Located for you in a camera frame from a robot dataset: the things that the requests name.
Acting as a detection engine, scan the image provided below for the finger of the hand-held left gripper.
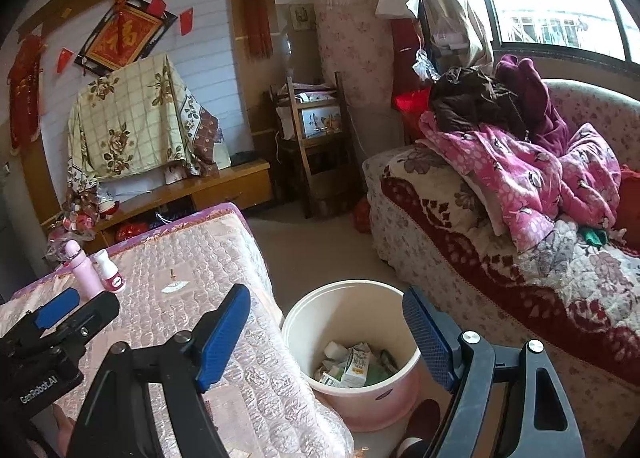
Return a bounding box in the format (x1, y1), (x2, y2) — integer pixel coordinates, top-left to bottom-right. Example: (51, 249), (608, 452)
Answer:
(15, 287), (82, 339)
(30, 290), (121, 354)

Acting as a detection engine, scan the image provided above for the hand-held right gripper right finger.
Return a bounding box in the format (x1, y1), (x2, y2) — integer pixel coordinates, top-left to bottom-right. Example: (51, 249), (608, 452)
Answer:
(401, 286), (586, 458)

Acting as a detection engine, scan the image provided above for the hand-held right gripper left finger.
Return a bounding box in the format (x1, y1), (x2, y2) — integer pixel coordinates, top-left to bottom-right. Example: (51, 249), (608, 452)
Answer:
(65, 283), (252, 458)

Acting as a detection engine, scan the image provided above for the green white milk carton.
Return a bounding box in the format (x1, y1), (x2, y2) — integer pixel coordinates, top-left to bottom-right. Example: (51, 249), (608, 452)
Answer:
(341, 344), (372, 389)

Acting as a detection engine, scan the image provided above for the round plastic bin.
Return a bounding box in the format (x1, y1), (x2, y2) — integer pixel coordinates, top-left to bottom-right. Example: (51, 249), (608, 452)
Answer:
(281, 280), (422, 434)

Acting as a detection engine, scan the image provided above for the person's left hand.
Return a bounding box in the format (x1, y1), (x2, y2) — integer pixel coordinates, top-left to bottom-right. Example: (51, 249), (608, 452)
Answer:
(52, 405), (76, 458)

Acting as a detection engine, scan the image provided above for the pink insulated bottle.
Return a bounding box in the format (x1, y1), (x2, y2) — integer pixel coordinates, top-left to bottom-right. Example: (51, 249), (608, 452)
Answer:
(65, 240), (103, 301)

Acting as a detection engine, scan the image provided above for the white bottle pink label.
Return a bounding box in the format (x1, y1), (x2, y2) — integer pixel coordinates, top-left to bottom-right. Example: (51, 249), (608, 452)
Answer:
(94, 250), (126, 293)

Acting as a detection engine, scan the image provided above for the artificial flower bouquet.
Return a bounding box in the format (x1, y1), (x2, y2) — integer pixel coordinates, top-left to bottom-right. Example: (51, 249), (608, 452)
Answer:
(47, 183), (101, 263)

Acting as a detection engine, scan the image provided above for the floral covered sofa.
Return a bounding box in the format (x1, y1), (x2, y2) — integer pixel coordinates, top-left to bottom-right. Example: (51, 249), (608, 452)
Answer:
(362, 80), (640, 458)

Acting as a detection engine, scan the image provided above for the pink quilted table cover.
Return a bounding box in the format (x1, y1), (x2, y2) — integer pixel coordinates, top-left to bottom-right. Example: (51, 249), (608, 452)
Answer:
(0, 203), (356, 458)

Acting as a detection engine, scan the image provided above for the dark slipper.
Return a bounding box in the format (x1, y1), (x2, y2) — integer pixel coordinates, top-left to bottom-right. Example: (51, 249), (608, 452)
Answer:
(390, 398), (441, 458)

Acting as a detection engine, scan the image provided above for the red bag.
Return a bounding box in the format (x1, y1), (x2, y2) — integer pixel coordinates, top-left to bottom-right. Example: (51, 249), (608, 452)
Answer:
(351, 198), (373, 233)

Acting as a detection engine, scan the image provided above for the wooden low cabinet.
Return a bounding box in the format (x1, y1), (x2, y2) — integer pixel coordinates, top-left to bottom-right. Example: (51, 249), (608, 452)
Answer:
(40, 160), (273, 253)

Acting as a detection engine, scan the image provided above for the pink floral blanket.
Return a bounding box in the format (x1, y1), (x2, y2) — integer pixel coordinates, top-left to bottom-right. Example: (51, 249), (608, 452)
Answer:
(417, 110), (623, 251)

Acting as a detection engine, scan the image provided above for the small green cloth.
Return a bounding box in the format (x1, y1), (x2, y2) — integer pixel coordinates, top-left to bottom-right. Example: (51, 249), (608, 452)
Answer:
(580, 225), (608, 246)

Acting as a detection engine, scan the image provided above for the yellow floral checked cloth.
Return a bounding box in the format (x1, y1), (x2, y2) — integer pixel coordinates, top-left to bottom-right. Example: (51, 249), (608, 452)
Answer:
(67, 52), (221, 181)

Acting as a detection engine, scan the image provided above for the dark wooden rack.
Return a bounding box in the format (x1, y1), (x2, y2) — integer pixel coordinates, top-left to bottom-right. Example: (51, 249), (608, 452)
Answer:
(265, 72), (358, 219)

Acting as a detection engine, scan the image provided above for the floral printed box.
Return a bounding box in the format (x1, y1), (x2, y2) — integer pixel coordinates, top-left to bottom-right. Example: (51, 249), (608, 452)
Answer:
(300, 105), (346, 139)

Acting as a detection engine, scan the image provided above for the brown jacket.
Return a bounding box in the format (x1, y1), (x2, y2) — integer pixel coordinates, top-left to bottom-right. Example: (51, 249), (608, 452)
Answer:
(430, 66), (528, 143)

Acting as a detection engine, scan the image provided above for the red cushion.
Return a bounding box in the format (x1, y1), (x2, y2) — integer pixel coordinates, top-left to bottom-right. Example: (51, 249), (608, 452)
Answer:
(612, 163), (640, 243)

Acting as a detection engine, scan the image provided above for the clear plastic bag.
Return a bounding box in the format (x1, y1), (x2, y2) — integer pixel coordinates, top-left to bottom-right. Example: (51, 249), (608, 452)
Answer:
(412, 48), (441, 81)

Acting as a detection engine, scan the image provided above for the maroon garment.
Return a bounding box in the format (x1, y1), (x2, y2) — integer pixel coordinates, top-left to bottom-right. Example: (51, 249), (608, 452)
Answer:
(495, 54), (571, 153)

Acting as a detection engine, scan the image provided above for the red gold framed picture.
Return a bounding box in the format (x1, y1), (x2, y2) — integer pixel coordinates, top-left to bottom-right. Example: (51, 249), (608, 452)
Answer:
(75, 0), (178, 76)

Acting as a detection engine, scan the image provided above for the floral covered standing appliance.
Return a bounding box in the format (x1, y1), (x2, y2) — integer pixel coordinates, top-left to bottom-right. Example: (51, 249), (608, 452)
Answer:
(314, 0), (401, 111)

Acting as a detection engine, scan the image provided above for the white paper bag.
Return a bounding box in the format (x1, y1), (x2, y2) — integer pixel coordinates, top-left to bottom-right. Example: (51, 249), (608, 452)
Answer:
(375, 0), (421, 19)

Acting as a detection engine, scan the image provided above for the long red wall decoration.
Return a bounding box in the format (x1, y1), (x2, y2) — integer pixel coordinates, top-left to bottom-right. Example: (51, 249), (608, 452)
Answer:
(7, 35), (46, 153)

